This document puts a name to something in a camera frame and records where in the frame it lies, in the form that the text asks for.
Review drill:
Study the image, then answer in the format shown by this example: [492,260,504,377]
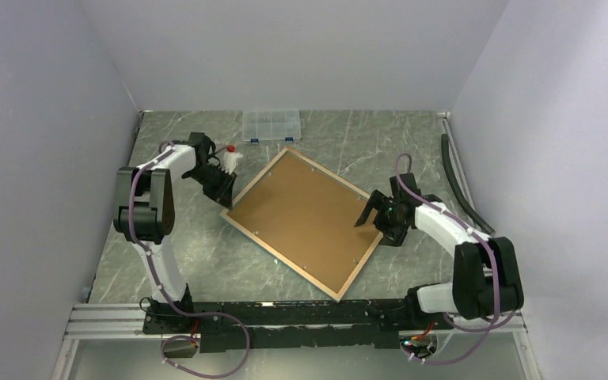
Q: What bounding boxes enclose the clear plastic organizer box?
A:
[241,108,302,143]

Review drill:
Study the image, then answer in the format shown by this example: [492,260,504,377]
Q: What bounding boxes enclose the brown frame backing board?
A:
[227,153,379,297]

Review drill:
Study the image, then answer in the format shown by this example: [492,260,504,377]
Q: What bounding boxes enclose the black mounting base bar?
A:
[142,298,455,353]

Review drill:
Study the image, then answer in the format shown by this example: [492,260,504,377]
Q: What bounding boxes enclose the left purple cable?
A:
[127,140,253,378]

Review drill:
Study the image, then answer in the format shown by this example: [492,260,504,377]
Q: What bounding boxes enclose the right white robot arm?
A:
[355,173,524,329]

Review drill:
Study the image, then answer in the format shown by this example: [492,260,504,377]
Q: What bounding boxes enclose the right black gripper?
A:
[354,189,408,246]

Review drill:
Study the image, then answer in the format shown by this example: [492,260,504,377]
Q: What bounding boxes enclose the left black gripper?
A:
[187,165,239,211]

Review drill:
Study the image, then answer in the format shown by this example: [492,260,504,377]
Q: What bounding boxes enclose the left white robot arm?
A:
[112,132,243,333]

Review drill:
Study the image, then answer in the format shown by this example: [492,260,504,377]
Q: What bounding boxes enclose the aluminium rail frame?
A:
[52,303,542,379]

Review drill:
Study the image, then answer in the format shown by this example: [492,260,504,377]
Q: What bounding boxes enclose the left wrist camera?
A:
[220,145,244,175]

